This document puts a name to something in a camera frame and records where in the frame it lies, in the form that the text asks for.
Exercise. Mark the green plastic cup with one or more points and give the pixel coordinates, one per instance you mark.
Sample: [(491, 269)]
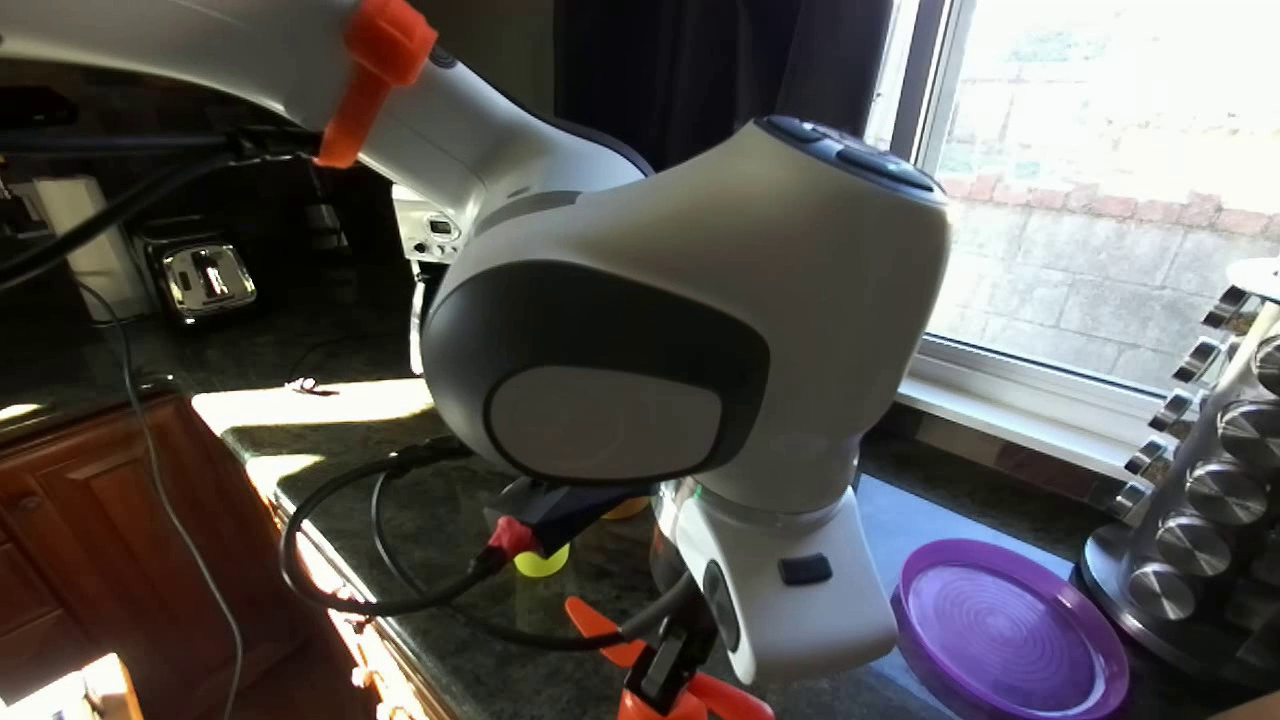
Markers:
[(541, 561)]

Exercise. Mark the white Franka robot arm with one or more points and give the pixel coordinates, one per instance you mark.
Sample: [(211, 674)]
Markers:
[(665, 305)]

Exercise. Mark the dark curtain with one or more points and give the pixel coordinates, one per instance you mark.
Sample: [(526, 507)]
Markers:
[(695, 63)]

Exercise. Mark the window with white frame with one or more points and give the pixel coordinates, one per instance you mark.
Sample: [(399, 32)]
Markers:
[(1093, 173)]

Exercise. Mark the orange plastic cup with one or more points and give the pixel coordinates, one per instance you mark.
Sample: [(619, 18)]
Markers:
[(640, 704)]

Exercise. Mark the chrome toaster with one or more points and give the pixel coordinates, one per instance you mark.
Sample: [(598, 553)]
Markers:
[(202, 273)]

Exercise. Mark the orange plastic utensil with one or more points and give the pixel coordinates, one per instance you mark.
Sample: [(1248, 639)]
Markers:
[(593, 625)]

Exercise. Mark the purple plastic plate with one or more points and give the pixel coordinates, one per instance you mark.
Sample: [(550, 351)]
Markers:
[(1013, 640)]

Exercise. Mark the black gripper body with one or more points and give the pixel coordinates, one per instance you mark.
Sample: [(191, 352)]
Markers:
[(674, 655)]

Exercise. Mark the brown wooden cabinet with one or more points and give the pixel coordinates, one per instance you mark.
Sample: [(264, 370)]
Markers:
[(93, 561)]

